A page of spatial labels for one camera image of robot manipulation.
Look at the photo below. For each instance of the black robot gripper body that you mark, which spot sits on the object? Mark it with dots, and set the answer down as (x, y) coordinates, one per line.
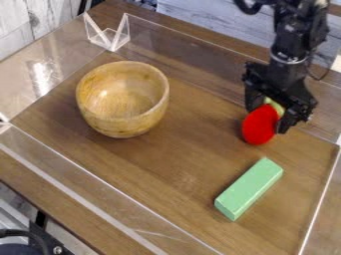
(282, 85)

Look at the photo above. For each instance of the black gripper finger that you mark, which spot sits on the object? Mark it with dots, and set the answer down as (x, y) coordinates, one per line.
(254, 99)
(286, 122)

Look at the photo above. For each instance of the red plush apple toy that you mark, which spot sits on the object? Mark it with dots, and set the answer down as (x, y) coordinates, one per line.
(258, 124)

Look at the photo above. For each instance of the light wooden bowl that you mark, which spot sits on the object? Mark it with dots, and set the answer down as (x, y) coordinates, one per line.
(123, 98)

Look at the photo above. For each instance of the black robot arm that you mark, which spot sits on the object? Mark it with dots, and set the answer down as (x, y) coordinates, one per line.
(301, 30)

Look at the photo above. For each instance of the green rectangular block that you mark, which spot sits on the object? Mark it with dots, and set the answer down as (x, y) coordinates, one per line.
(245, 191)

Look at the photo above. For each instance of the black clamp with bolt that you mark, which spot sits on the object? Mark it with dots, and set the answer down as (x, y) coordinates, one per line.
(43, 240)

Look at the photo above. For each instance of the clear acrylic corner bracket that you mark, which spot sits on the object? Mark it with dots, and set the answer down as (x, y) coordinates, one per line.
(108, 38)

